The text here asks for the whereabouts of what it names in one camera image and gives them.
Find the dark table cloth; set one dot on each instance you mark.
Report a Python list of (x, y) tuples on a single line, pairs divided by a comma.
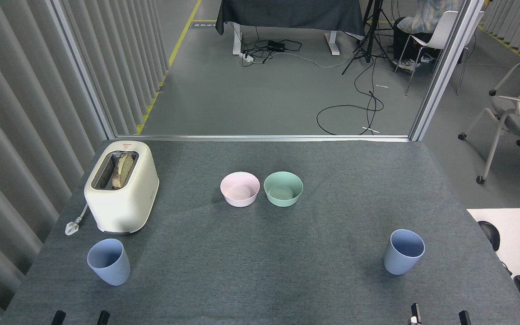
[(287, 13)]

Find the white table leg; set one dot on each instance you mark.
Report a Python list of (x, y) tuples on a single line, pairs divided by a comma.
[(332, 45), (237, 40)]

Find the black power adapter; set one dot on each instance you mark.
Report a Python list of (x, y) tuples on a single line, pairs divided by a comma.
[(276, 45)]

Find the pink bowl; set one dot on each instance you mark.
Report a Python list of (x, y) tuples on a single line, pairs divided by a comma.
[(240, 196)]

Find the person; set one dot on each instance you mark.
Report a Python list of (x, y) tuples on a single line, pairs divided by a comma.
[(427, 18)]

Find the white chair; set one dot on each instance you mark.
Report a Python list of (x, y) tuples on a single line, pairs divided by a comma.
[(443, 31)]

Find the green bowl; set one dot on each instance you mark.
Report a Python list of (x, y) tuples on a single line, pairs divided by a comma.
[(283, 198)]

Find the bread slice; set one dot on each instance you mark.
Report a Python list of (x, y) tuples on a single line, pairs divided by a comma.
[(123, 169)]

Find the blue plastic cup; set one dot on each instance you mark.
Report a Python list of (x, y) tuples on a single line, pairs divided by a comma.
[(111, 268), (397, 264)]

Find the black computer mouse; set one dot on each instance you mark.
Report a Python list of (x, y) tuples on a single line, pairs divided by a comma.
[(490, 234)]

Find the silver frame rail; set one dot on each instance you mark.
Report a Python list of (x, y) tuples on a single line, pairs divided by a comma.
[(260, 138)]

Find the silver frame post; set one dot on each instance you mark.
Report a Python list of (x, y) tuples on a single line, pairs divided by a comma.
[(445, 67)]

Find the cream toaster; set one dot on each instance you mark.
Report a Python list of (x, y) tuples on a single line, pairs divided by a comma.
[(127, 207)]

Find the white power strip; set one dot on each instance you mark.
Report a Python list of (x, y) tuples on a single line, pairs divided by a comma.
[(247, 57)]

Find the black tripod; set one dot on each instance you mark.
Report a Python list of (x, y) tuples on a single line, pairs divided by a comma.
[(368, 40)]

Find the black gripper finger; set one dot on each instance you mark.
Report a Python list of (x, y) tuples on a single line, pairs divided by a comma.
[(103, 318), (416, 312), (58, 318), (465, 318)]

